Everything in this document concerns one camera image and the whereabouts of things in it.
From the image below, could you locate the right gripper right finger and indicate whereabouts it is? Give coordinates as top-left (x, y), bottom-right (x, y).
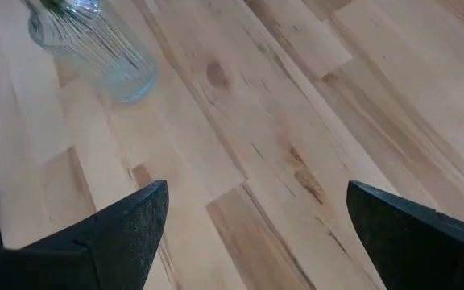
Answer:
top-left (346, 180), bottom-right (464, 290)

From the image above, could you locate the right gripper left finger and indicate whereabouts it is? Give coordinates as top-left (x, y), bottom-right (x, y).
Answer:
top-left (0, 180), bottom-right (170, 290)

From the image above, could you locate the ribbed clear glass vase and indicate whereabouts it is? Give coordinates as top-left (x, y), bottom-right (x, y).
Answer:
top-left (19, 0), bottom-right (161, 104)

